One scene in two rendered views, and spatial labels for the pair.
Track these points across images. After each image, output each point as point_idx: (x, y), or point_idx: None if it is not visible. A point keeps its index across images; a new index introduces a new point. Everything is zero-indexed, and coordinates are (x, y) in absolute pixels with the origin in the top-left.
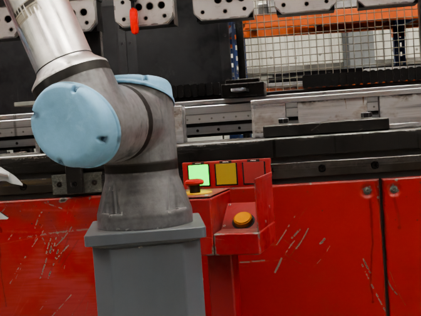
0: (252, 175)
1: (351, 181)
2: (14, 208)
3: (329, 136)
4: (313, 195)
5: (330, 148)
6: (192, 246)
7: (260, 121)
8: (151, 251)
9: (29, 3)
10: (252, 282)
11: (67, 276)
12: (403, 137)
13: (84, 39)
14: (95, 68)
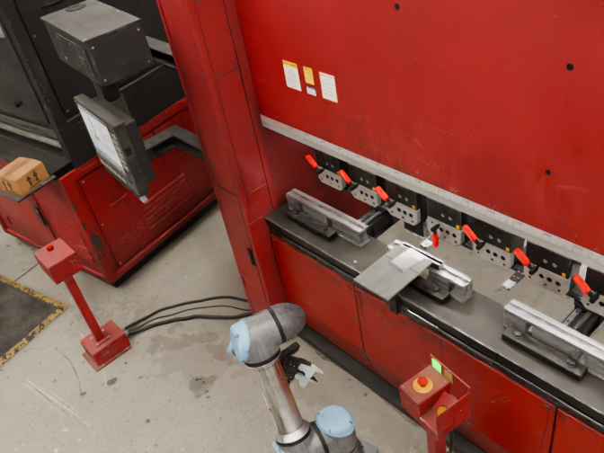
0: (459, 386)
1: (538, 397)
2: (368, 297)
3: (529, 372)
4: (516, 389)
5: (528, 377)
6: None
7: (508, 320)
8: None
9: (270, 410)
10: (479, 398)
11: (392, 337)
12: (575, 402)
13: (294, 425)
14: (293, 445)
